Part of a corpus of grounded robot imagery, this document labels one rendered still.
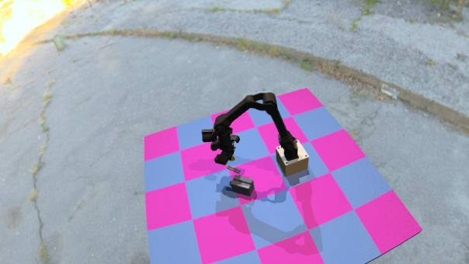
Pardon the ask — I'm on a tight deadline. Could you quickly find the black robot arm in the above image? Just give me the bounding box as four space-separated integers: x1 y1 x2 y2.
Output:
201 92 299 161

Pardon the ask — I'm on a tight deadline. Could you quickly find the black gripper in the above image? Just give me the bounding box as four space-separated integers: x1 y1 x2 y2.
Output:
214 134 240 165

